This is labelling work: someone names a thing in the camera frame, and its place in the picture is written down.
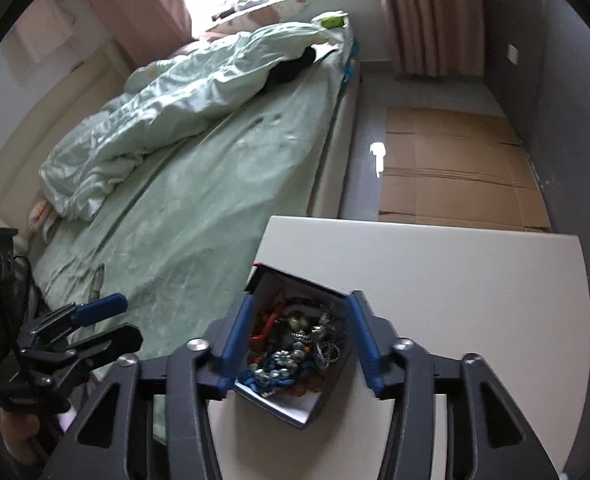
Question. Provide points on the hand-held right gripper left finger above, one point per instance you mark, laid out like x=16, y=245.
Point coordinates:
x=244, y=325

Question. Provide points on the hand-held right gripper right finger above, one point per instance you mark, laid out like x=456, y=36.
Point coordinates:
x=366, y=332

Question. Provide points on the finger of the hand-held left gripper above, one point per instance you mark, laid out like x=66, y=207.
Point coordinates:
x=100, y=307
x=105, y=342

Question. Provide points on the pile of mixed jewelry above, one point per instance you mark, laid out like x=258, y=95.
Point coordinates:
x=285, y=360

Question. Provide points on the black jewelry box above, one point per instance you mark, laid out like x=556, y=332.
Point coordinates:
x=295, y=410

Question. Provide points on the person's left hand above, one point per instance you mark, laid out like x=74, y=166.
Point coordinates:
x=17, y=435

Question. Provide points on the small metal tool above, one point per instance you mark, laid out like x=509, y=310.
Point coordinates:
x=97, y=282

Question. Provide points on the pink pillow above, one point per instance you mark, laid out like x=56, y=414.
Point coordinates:
x=40, y=215

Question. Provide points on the light green bed sheet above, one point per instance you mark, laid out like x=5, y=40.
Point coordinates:
x=215, y=185

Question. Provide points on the small white object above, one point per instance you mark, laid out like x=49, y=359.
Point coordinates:
x=378, y=157

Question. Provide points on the flattened cardboard floor covering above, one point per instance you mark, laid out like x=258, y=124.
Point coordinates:
x=455, y=170

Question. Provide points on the beige bed headboard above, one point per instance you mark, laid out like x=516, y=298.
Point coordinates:
x=50, y=120

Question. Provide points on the light green duvet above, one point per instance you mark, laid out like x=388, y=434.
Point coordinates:
x=175, y=95

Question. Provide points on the black garment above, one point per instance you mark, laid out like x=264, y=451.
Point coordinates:
x=290, y=69

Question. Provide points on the blue printed cloth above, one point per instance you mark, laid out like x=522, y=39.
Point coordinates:
x=351, y=62

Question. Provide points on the pink pleated curtain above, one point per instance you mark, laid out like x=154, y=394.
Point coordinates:
x=135, y=0
x=425, y=15

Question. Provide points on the small green object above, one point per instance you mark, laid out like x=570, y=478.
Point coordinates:
x=332, y=21

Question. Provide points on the floral printed cloth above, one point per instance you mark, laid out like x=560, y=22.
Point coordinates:
x=295, y=2

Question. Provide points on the white bed frame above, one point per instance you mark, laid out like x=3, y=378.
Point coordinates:
x=335, y=160

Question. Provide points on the white wall switch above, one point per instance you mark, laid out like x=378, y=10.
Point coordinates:
x=513, y=54

